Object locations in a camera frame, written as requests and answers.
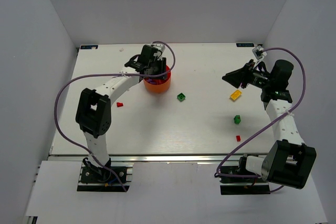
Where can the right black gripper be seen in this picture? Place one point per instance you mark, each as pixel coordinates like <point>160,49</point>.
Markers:
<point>248,72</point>

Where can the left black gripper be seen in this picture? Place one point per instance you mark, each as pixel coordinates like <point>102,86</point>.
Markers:
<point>159,67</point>

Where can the green square lego brick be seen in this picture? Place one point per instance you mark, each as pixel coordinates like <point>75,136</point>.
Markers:
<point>181,97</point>

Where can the green lego piece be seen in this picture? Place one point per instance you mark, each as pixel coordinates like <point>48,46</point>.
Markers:
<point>237,119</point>

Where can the purple lego brick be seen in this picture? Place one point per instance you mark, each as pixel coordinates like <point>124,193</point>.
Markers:
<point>151,81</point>

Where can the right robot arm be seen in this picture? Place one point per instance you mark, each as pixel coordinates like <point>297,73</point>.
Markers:
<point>289,161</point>

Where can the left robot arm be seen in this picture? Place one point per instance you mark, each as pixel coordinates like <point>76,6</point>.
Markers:
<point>94,108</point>

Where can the orange round divided container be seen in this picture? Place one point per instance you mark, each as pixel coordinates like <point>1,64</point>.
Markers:
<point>161,86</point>

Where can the right corner label sticker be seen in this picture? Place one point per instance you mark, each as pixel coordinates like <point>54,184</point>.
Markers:
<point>244,44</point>

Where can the corner label sticker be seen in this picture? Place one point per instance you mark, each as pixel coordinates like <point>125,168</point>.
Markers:
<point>88,47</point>
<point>244,44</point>

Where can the left corner label sticker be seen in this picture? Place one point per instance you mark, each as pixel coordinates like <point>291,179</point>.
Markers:
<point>88,47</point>

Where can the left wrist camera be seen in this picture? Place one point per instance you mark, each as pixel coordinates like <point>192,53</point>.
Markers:
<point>159,49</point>

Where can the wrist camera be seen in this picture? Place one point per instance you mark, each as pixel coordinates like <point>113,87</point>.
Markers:
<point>159,49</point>
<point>259,53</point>

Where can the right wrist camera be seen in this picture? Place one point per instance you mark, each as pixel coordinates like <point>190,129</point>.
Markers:
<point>259,53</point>

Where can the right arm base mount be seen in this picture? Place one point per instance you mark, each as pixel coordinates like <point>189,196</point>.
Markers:
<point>230,186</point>

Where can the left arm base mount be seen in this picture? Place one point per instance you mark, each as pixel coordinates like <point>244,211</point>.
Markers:
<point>98,179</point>

